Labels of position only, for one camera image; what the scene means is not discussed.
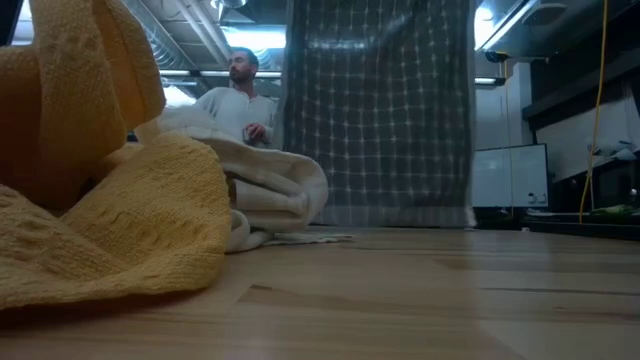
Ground white towel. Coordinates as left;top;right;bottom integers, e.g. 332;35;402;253
134;107;354;254

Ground grey checked towel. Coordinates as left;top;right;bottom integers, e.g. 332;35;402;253
277;0;479;229

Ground yellow knit towel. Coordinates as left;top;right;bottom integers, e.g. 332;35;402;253
0;0;234;311

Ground person's hand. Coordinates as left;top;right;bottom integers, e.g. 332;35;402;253
244;122;269;146

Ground person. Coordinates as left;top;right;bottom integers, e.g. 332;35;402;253
192;46;280;150

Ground ceiling light strip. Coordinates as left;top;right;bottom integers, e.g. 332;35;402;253
159;69;282;79

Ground white whiteboard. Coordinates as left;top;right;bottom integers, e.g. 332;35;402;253
472;143;550;209

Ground white objects on shelf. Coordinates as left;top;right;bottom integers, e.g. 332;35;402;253
585;139;640;162

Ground green object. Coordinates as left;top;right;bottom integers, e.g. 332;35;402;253
589;203;640;217

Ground silver corrugated air duct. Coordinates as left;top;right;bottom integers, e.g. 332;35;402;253
122;0;201;71

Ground yellow cable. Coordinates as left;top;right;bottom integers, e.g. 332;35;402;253
578;0;610;225

